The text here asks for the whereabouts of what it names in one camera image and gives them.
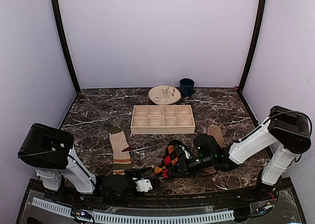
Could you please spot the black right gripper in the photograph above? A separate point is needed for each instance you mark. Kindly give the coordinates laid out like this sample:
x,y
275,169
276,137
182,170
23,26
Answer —
x,y
184,171

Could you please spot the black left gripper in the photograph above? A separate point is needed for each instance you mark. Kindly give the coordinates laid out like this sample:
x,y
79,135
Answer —
x,y
131,173

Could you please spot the black argyle sock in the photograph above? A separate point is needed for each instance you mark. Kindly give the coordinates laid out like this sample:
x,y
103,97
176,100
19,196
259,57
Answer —
x,y
173,161

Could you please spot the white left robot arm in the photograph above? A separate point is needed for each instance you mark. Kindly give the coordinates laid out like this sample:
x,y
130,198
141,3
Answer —
x,y
51,153

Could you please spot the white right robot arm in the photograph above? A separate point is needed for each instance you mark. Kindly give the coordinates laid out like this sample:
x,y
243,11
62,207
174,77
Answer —
x,y
292,130

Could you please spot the tan plain sock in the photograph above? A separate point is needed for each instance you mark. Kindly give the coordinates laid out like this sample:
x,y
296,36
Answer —
x,y
216,132

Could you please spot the beige striped sock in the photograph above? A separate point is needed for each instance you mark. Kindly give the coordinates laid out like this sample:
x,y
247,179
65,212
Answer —
x,y
121,149

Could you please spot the wooden compartment tray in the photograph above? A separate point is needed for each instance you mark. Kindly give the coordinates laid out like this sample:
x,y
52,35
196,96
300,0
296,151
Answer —
x,y
162,119

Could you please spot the dark blue mug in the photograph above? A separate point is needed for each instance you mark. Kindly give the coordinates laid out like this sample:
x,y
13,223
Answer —
x,y
186,87

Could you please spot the patterned ceramic plate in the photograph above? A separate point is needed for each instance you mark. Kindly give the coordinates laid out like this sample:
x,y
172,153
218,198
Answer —
x,y
164,95

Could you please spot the white slotted cable duct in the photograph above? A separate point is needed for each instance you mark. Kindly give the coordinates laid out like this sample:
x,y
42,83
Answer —
x,y
105,218

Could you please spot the right black corner post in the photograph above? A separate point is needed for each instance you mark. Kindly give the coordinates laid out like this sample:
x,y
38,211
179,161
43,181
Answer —
x,y
253,44

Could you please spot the black corner post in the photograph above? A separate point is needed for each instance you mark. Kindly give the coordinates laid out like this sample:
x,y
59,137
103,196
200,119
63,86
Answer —
x,y
64,44
253,44

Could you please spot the left black corner post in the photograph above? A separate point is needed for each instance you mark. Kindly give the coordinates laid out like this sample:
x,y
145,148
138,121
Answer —
x,y
64,44

